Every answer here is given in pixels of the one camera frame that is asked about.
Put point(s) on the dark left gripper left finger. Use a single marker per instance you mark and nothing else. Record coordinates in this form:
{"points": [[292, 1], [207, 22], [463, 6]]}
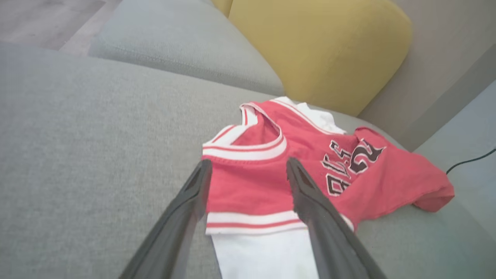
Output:
{"points": [[182, 217]]}

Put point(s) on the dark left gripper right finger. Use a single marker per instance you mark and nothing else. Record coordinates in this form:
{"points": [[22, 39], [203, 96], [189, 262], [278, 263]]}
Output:
{"points": [[325, 232]]}

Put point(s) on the red jersey with white trim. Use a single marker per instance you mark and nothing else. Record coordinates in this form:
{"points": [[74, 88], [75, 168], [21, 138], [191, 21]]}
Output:
{"points": [[252, 186]]}

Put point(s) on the grey sofa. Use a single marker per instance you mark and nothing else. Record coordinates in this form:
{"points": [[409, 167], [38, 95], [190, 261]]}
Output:
{"points": [[77, 155]]}

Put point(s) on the small grey sofa cushion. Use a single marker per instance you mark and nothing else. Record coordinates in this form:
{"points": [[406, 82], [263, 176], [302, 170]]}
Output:
{"points": [[182, 42]]}

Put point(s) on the yellow sofa cushion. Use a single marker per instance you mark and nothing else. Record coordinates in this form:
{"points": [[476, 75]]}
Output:
{"points": [[321, 50]]}

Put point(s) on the grey sofa backrest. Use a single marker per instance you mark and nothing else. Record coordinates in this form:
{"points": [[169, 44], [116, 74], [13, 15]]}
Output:
{"points": [[438, 46]]}

